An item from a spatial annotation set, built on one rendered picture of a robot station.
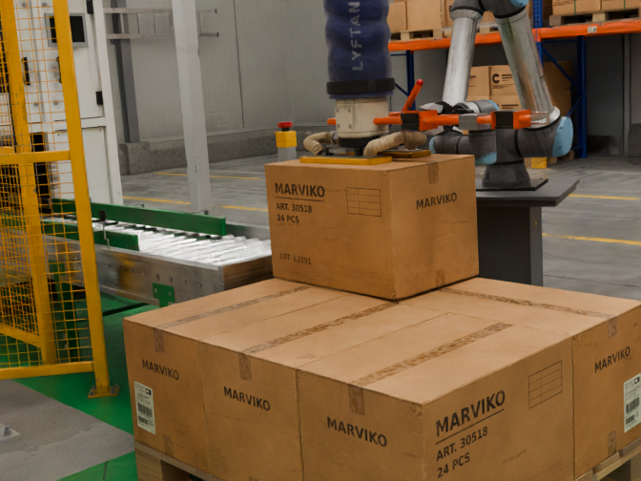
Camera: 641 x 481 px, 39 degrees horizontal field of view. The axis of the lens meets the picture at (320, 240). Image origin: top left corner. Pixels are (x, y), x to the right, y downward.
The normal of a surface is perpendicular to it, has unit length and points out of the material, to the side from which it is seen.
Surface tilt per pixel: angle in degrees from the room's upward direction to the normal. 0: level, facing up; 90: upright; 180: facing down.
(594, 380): 90
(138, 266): 90
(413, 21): 92
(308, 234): 90
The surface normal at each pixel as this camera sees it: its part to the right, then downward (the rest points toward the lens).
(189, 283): -0.72, 0.17
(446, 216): 0.66, 0.09
